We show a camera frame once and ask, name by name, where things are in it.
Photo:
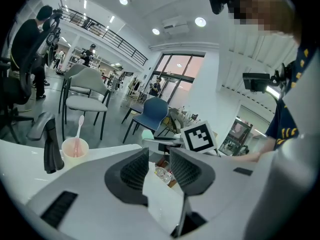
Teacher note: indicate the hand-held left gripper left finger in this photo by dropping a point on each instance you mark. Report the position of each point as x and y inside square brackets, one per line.
[100, 209]

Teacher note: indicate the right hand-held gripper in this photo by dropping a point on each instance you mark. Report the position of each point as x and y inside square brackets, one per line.
[198, 136]

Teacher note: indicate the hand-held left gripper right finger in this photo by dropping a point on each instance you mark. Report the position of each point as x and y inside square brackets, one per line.
[212, 184]

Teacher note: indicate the person's right forearm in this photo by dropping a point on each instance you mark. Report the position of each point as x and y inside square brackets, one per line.
[250, 156]

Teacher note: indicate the blue shell chair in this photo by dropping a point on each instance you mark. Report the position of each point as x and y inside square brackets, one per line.
[152, 114]
[136, 107]

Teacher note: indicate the white bucket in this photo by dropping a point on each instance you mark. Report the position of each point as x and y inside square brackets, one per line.
[163, 175]

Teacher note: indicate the glass display cabinet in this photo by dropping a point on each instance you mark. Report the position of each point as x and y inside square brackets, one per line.
[237, 136]

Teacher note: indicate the pink cup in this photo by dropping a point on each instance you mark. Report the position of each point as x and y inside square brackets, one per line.
[72, 159]

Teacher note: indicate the black framed glass door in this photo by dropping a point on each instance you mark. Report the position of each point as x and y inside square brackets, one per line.
[175, 79]

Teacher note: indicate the black sink faucet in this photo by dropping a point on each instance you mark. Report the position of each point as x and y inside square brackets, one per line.
[51, 146]

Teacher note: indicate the pink white toothbrush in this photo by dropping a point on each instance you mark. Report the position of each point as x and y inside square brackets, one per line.
[79, 129]

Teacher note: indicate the grey upholstered chair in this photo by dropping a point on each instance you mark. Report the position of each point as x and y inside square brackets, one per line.
[72, 71]
[85, 104]

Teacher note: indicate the white ceramic sink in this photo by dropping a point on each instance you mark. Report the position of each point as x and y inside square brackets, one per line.
[25, 164]

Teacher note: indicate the person's black jersey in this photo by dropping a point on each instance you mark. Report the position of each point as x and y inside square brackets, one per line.
[287, 119]

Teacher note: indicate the round ceiling light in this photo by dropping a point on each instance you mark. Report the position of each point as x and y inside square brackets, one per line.
[123, 1]
[200, 21]
[155, 31]

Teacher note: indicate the black tablet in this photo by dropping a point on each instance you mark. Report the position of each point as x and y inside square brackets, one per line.
[256, 82]

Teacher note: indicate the black balcony railing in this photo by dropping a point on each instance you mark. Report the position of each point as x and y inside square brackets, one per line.
[112, 37]

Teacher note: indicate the white ceiling air conditioner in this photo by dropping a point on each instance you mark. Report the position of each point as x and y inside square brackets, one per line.
[175, 26]

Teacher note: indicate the black office chair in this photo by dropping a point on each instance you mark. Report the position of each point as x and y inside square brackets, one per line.
[20, 79]

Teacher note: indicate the black head camera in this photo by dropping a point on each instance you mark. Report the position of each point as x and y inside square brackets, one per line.
[217, 0]

